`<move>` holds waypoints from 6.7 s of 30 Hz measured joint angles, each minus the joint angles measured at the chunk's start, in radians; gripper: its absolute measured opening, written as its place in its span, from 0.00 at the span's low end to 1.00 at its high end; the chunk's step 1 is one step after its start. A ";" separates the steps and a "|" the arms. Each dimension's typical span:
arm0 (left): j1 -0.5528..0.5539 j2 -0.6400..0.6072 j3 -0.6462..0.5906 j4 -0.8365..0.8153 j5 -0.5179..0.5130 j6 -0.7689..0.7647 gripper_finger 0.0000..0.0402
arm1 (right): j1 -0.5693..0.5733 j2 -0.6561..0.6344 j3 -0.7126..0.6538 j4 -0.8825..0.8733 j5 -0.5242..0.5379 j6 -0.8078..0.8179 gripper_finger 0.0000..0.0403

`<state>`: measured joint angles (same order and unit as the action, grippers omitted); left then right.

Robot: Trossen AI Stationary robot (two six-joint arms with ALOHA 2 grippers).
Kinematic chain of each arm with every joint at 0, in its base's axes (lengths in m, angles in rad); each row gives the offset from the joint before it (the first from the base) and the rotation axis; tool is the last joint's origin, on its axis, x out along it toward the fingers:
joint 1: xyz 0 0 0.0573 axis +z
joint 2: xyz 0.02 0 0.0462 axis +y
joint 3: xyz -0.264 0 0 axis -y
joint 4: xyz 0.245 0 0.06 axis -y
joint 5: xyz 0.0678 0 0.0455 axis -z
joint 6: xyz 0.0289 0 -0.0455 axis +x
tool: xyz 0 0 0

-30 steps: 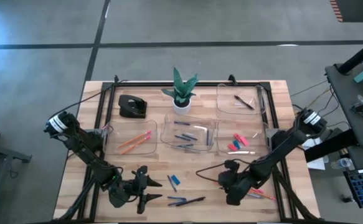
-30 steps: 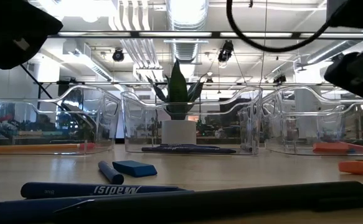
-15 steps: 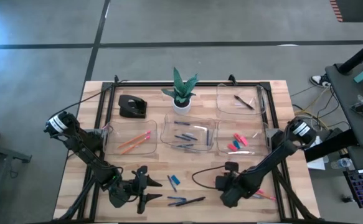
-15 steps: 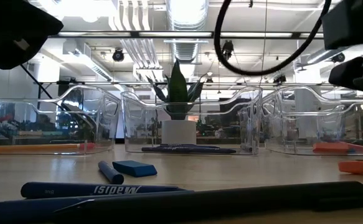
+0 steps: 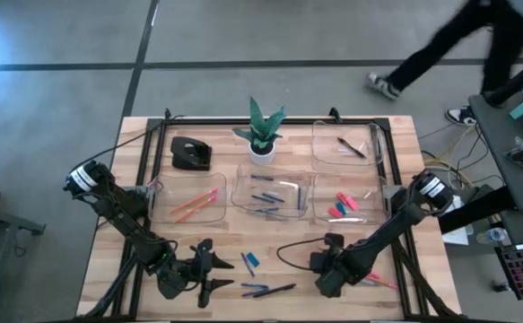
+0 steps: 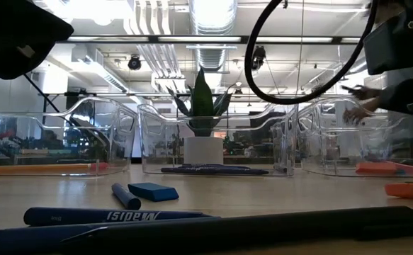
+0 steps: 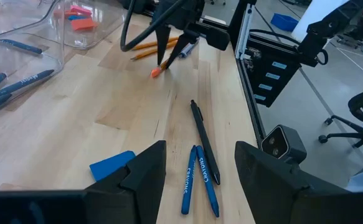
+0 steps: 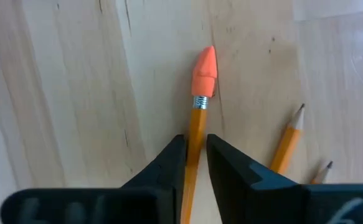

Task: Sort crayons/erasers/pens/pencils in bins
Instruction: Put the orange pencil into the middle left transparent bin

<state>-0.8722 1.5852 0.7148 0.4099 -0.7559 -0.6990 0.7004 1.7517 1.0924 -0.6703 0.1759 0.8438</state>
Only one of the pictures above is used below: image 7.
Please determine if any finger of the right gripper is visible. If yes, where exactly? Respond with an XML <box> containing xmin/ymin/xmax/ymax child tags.
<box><xmin>165</xmin><ymin>32</ymin><xmax>200</xmax><ymax>70</ymax></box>
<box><xmin>155</xmin><ymin>24</ymin><xmax>172</xmax><ymax>66</ymax></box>

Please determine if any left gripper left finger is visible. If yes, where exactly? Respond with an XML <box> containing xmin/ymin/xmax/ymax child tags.
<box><xmin>86</xmin><ymin>140</ymin><xmax>168</xmax><ymax>224</ymax></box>

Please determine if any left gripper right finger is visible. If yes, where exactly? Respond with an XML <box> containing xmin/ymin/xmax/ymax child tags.
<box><xmin>234</xmin><ymin>141</ymin><xmax>308</xmax><ymax>224</ymax></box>

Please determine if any grey pen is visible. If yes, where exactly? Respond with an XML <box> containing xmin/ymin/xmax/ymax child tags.
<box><xmin>178</xmin><ymin>37</ymin><xmax>200</xmax><ymax>59</ymax></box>

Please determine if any black pen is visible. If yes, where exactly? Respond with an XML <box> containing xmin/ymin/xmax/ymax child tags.
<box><xmin>189</xmin><ymin>99</ymin><xmax>222</xmax><ymax>186</ymax></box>

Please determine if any pink eraser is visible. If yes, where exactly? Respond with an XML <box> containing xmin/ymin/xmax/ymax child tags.
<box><xmin>70</xmin><ymin>4</ymin><xmax>93</xmax><ymax>17</ymax></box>

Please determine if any clear plastic bin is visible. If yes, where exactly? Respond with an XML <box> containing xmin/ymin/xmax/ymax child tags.
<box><xmin>37</xmin><ymin>0</ymin><xmax>129</xmax><ymax>50</ymax></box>
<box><xmin>0</xmin><ymin>0</ymin><xmax>65</xmax><ymax>118</ymax></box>

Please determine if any black electronics box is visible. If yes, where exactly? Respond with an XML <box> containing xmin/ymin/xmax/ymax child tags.
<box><xmin>238</xmin><ymin>29</ymin><xmax>303</xmax><ymax>108</ymax></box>

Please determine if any blue plastic crate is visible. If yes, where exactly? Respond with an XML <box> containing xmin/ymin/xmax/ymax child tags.
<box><xmin>270</xmin><ymin>12</ymin><xmax>299</xmax><ymax>32</ymax></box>

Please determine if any white board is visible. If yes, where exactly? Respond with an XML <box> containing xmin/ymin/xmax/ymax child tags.
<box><xmin>291</xmin><ymin>0</ymin><xmax>350</xmax><ymax>43</ymax></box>

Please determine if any black table-level camera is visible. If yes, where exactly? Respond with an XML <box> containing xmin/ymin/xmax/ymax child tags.
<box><xmin>260</xmin><ymin>124</ymin><xmax>308</xmax><ymax>164</ymax></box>

